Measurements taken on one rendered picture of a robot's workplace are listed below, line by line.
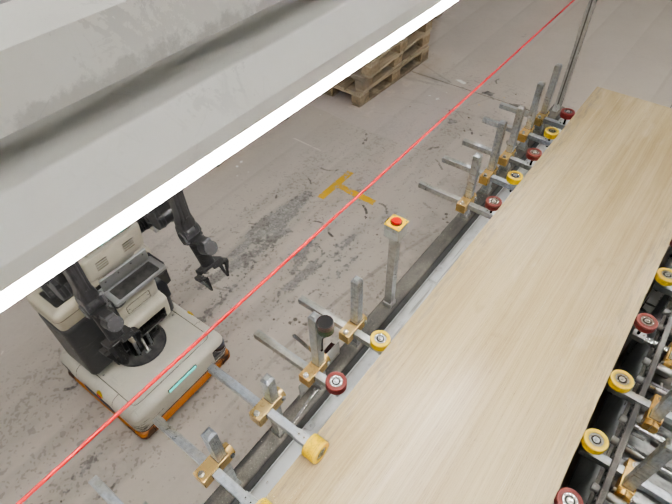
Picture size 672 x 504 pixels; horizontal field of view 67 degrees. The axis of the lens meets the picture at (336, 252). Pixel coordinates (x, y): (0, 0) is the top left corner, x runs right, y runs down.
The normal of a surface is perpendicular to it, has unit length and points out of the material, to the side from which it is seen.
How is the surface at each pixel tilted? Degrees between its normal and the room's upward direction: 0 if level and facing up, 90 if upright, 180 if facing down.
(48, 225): 60
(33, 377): 0
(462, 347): 0
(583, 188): 0
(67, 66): 90
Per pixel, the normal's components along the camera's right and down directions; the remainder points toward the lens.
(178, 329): -0.02, -0.68
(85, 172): 0.68, 0.04
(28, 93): 0.79, 0.43
